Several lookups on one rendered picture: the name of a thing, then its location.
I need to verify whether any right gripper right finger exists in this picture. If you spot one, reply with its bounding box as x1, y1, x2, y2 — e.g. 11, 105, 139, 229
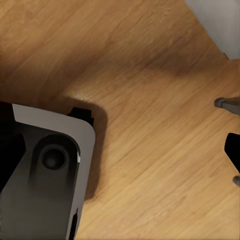
224, 133, 240, 172

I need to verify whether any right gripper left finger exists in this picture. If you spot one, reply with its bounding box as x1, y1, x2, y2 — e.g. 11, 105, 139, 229
0, 133, 26, 193

